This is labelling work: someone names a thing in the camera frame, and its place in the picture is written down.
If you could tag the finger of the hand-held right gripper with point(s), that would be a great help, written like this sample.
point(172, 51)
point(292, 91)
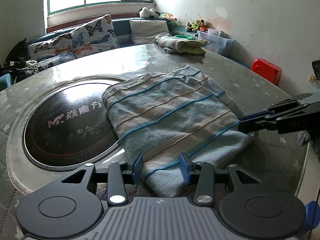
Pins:
point(257, 125)
point(285, 106)

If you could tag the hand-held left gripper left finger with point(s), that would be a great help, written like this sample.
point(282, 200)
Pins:
point(138, 165)

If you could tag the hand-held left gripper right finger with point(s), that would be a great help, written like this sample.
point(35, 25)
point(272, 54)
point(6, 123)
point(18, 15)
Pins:
point(185, 167)

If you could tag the blue striped towel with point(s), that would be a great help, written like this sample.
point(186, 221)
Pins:
point(175, 110)

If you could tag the person's right hand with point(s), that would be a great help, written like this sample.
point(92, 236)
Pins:
point(303, 137)

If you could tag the red plastic stool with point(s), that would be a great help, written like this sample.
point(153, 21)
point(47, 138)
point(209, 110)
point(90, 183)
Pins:
point(265, 67)

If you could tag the round black induction cooktop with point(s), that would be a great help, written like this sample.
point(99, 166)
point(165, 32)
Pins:
point(65, 135)

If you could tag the clear plastic storage box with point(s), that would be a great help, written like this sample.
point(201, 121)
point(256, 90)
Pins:
point(215, 43)

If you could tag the small clear plastic box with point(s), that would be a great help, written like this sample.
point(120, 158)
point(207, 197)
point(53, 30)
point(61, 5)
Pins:
point(213, 32)

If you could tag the green plastic bowl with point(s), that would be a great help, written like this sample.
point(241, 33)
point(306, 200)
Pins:
point(183, 37)

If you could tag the flat white box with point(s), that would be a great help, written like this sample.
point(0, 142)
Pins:
point(170, 50)

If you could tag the brown plush toys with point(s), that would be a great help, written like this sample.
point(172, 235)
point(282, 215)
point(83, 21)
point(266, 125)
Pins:
point(196, 25)

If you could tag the plain white pillow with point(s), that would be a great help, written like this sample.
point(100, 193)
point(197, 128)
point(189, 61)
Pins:
point(147, 30)

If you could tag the tall butterfly print pillow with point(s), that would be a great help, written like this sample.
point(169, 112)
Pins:
point(95, 35)

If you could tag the blue sofa bench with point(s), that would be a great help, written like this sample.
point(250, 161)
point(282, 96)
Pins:
point(121, 28)

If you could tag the pink green plush toys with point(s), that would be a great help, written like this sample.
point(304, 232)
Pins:
point(168, 17)

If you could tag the long butterfly print pillow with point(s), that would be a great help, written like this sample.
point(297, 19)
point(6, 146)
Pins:
point(50, 46)

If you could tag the black white plush toy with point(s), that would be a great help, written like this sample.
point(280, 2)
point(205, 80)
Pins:
point(146, 12)

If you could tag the black clothing pile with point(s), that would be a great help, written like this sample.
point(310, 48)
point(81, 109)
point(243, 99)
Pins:
point(17, 55)

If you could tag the white wall socket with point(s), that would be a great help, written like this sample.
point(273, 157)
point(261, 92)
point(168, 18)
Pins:
point(311, 79)

